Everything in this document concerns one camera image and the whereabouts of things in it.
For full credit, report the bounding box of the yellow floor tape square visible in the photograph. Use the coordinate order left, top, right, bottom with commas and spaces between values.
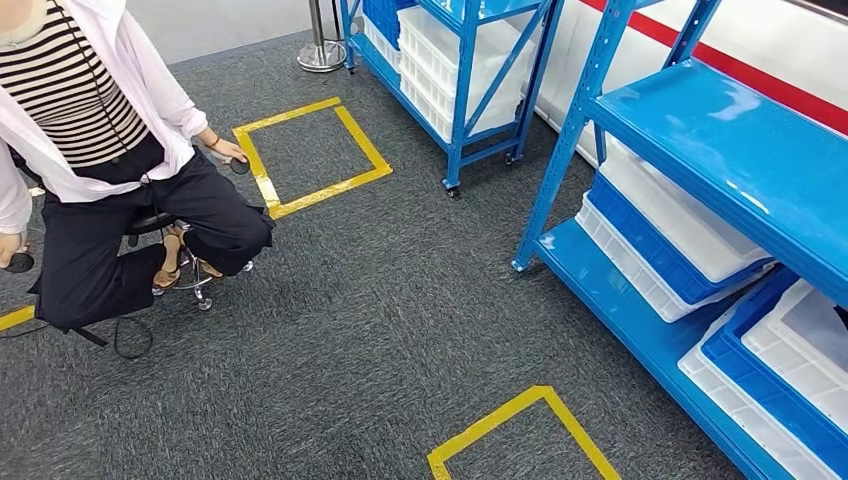
0, 304, 36, 333
427, 385, 622, 480
231, 97, 395, 221

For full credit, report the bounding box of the white plastic crate stack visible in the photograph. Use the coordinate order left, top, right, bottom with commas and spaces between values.
396, 5, 539, 144

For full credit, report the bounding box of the black handheld controller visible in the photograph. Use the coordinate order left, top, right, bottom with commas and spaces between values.
3, 250, 36, 275

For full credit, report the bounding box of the person's hand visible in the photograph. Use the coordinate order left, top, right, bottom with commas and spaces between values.
0, 230, 28, 270
197, 129, 250, 167

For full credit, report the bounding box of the person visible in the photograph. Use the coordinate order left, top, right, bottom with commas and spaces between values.
0, 0, 277, 334

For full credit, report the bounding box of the black round stool chrome base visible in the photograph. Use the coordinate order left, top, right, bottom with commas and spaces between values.
124, 210, 256, 313

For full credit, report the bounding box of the blue metal shelf rack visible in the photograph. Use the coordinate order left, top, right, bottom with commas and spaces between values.
511, 0, 848, 480
339, 0, 566, 199

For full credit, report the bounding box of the blue plastic crate stack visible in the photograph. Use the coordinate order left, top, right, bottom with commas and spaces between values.
362, 0, 417, 51

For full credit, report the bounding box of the thin black floor cable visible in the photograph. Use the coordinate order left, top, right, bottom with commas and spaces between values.
0, 316, 156, 362

